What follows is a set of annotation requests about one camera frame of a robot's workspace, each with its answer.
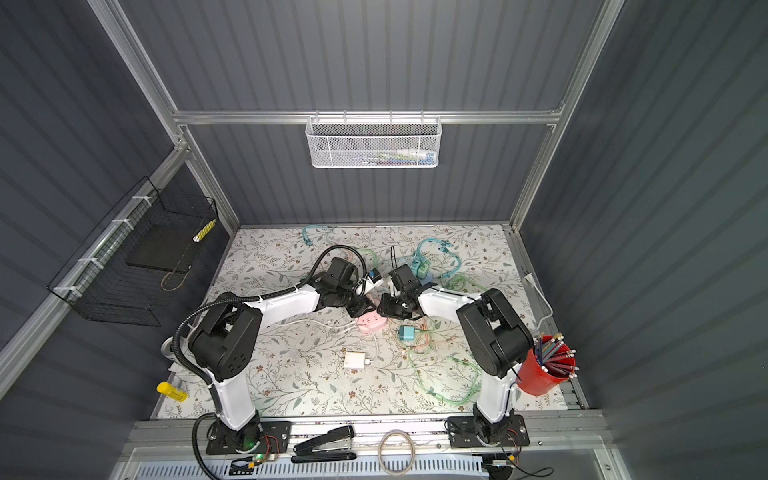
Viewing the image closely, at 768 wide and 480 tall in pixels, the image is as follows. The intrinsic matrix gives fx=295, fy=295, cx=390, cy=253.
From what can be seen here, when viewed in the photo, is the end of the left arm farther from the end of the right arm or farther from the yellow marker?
the yellow marker

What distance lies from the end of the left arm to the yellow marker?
0.45 m

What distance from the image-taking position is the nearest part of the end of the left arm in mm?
746

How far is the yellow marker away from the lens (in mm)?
751
